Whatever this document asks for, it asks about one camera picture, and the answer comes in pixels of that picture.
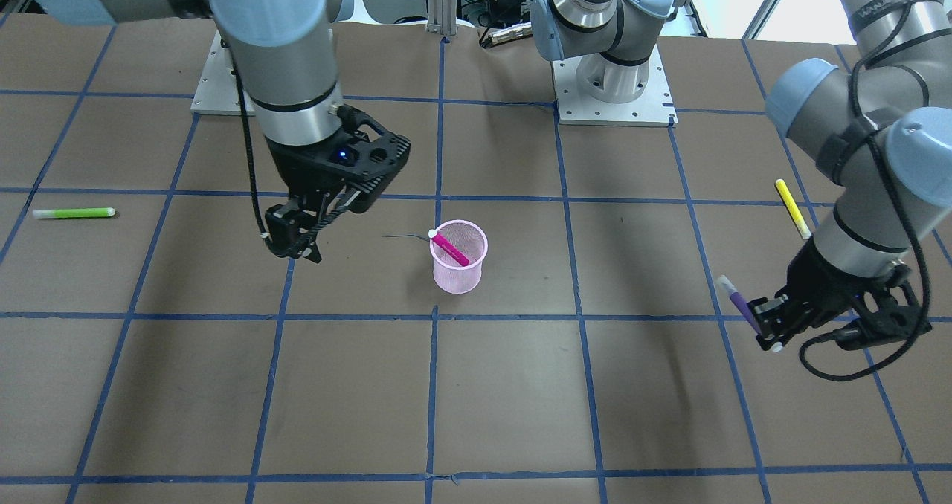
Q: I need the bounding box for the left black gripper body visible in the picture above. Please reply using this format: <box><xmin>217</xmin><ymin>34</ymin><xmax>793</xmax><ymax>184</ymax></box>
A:
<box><xmin>774</xmin><ymin>248</ymin><xmax>932</xmax><ymax>349</ymax></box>

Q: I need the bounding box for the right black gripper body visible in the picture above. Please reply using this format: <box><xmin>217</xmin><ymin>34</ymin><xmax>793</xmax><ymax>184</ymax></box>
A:
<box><xmin>266</xmin><ymin>106</ymin><xmax>411</xmax><ymax>215</ymax></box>

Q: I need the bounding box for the purple highlighter pen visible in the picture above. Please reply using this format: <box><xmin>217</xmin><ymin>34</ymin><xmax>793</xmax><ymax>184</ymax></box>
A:
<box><xmin>716</xmin><ymin>276</ymin><xmax>766</xmax><ymax>339</ymax></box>

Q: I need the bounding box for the pink highlighter pen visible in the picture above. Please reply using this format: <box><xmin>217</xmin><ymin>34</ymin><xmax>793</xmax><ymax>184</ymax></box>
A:
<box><xmin>428</xmin><ymin>229</ymin><xmax>472</xmax><ymax>267</ymax></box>

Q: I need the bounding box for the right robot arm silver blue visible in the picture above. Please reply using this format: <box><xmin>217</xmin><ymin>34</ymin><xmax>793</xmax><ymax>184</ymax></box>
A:
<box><xmin>37</xmin><ymin>0</ymin><xmax>411</xmax><ymax>263</ymax></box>

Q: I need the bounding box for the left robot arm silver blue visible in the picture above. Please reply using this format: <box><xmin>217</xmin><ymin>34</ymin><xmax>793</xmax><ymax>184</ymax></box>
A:
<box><xmin>530</xmin><ymin>0</ymin><xmax>950</xmax><ymax>349</ymax></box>

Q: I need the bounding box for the pink mesh cup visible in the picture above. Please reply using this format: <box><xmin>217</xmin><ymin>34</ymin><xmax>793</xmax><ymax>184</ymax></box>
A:
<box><xmin>426</xmin><ymin>219</ymin><xmax>489</xmax><ymax>294</ymax></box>

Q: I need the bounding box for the yellow highlighter pen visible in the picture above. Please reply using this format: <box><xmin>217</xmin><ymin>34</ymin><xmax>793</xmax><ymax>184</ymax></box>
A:
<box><xmin>774</xmin><ymin>178</ymin><xmax>812</xmax><ymax>241</ymax></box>

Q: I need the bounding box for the green highlighter pen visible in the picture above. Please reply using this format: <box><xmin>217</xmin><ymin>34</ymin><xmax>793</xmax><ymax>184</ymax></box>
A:
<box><xmin>31</xmin><ymin>208</ymin><xmax>117</xmax><ymax>220</ymax></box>

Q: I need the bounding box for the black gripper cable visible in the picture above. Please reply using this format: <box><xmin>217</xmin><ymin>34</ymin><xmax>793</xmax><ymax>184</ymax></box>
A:
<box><xmin>800</xmin><ymin>0</ymin><xmax>938</xmax><ymax>382</ymax></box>

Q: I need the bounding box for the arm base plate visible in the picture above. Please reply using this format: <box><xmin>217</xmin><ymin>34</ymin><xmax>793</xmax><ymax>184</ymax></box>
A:
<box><xmin>552</xmin><ymin>46</ymin><xmax>679</xmax><ymax>127</ymax></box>
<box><xmin>190</xmin><ymin>32</ymin><xmax>241</xmax><ymax>117</ymax></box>

